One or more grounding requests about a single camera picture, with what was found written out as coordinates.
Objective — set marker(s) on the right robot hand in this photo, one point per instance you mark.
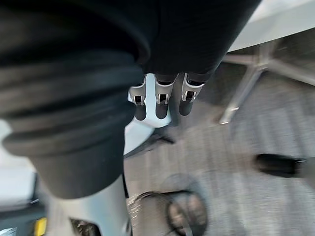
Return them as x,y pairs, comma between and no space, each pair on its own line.
73,73

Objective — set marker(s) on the white tea table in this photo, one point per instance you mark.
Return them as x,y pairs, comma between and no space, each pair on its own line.
136,140

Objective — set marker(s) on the small yellow object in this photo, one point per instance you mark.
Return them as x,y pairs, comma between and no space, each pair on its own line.
41,224

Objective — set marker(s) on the white desk top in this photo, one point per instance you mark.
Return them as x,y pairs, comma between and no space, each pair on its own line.
280,22

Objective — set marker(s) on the black oblong object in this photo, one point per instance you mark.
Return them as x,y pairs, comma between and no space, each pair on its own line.
278,164

